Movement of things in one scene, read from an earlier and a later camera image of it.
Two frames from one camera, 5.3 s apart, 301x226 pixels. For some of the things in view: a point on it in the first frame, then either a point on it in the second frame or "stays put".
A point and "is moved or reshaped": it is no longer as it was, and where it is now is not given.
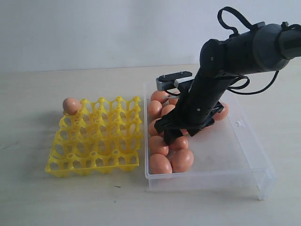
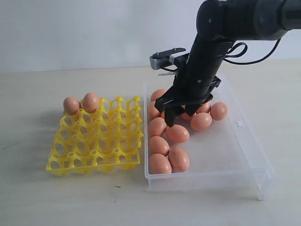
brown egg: x=159 y=164 stays put
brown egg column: x=157 y=145 stays put
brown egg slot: x=71 y=105 stays put
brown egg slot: x=182 y=161 to x=91 y=102
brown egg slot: x=173 y=100 is moved or reshaped
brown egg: x=152 y=131 stays put
